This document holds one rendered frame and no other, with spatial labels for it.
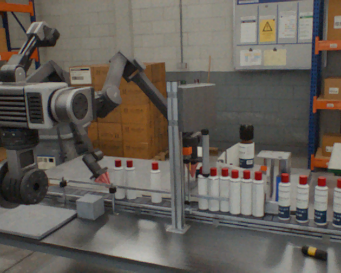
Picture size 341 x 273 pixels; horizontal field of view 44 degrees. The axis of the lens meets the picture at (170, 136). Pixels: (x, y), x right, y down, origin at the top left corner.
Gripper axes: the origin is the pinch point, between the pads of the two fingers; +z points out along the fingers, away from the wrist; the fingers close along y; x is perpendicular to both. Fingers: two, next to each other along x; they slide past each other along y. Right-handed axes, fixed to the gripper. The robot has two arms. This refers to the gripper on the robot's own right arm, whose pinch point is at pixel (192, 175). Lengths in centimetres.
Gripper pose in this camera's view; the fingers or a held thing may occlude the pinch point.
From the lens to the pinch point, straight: 207.1
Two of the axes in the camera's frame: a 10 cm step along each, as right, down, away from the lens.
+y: -9.1, -0.5, 4.1
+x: -4.1, 2.2, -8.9
